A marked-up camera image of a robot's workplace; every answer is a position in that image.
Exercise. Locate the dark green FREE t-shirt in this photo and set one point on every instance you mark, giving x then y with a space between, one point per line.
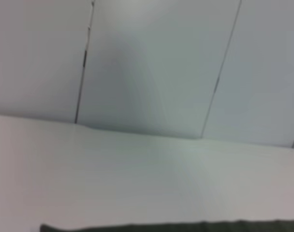
185 227

